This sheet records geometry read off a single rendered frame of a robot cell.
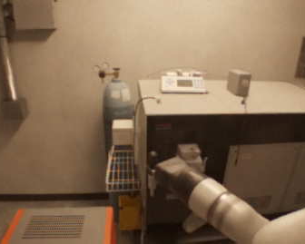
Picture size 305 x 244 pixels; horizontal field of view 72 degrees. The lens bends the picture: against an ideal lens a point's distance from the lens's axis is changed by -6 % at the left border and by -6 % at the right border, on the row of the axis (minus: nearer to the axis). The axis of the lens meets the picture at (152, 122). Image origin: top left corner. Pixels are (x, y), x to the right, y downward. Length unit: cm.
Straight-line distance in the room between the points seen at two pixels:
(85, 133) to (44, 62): 75
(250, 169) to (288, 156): 21
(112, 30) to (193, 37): 70
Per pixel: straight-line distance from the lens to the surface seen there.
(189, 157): 98
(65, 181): 260
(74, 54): 206
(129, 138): 130
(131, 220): 129
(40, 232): 90
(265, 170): 128
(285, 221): 39
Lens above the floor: 176
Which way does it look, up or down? 22 degrees down
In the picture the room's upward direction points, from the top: 1 degrees clockwise
